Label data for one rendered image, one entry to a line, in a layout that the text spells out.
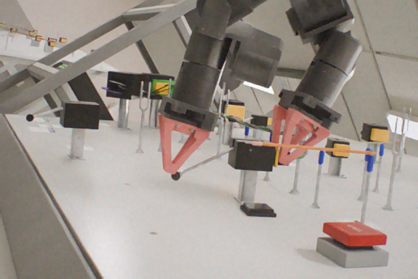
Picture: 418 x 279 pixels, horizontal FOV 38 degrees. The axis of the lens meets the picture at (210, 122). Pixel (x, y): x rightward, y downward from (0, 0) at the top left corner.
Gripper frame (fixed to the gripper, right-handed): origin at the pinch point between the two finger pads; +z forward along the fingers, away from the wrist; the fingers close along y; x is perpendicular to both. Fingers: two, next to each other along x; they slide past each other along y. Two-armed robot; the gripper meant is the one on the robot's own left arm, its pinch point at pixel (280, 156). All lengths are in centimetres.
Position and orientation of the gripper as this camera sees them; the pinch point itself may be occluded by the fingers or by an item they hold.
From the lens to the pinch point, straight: 88.2
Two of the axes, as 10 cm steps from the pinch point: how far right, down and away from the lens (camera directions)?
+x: -8.4, -4.7, -2.7
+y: -2.4, -1.2, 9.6
